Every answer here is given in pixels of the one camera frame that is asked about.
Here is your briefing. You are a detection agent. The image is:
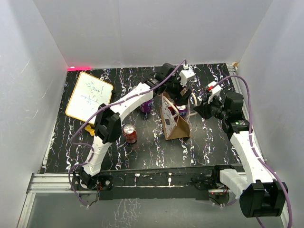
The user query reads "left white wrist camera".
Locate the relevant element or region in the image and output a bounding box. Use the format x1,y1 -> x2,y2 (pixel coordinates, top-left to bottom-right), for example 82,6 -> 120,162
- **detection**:
179,64 -> 195,86

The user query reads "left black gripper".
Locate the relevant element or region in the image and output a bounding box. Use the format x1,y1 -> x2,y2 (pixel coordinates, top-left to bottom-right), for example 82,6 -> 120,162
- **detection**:
164,73 -> 191,106

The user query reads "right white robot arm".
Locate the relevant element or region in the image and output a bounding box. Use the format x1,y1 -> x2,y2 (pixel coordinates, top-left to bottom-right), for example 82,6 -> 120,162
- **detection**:
194,92 -> 288,218

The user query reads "purple Fanta can front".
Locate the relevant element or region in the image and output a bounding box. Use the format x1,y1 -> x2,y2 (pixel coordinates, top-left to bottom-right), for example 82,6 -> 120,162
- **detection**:
176,105 -> 188,119

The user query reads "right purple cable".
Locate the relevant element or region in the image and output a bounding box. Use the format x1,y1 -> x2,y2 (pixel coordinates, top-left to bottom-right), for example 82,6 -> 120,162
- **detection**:
208,75 -> 293,228

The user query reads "red cola can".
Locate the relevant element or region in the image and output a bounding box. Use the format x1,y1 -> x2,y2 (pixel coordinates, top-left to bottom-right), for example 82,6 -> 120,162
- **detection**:
166,99 -> 176,116
123,124 -> 137,144

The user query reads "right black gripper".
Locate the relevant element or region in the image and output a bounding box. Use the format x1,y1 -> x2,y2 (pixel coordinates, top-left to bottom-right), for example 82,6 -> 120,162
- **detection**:
194,94 -> 228,121

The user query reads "yellow framed whiteboard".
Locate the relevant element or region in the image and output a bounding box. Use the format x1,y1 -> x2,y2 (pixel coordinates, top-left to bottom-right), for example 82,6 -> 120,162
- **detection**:
65,72 -> 114,122

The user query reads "purple fanta can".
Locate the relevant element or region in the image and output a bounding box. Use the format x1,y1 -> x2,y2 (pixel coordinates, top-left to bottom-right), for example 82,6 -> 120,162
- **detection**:
176,105 -> 188,119
140,99 -> 153,114

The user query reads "black base frame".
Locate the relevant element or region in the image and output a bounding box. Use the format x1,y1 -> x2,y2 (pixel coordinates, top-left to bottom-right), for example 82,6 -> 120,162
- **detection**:
68,165 -> 232,201

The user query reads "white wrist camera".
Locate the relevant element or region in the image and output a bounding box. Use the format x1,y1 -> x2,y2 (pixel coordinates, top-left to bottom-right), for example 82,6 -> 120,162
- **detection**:
179,64 -> 195,86
207,81 -> 222,104

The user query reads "purple cable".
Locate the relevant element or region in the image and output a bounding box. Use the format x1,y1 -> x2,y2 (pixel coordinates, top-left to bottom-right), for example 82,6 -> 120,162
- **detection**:
68,59 -> 189,209
208,75 -> 293,228

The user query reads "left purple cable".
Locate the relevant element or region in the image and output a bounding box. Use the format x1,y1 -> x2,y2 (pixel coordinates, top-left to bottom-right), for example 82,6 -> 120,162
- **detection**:
68,59 -> 189,209

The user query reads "purple Fanta can middle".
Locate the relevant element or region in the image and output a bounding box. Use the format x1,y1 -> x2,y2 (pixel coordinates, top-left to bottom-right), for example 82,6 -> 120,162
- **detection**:
140,99 -> 153,114

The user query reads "red cola can front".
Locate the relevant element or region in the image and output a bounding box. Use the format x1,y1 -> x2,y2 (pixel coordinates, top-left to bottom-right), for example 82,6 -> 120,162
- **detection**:
123,124 -> 137,144

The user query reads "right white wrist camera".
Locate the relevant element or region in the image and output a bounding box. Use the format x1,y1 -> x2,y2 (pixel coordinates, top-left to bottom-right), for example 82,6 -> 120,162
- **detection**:
207,81 -> 222,104

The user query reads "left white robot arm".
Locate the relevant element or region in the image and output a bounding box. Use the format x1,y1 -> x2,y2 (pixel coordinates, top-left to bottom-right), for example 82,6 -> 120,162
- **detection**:
70,61 -> 195,190

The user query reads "pink tape strip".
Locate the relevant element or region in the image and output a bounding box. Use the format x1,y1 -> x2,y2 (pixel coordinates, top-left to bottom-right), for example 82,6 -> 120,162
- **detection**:
67,66 -> 92,72

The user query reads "brown canvas tote bag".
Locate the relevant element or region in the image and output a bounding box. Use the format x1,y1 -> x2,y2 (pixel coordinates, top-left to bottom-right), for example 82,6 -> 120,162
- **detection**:
160,92 -> 196,140

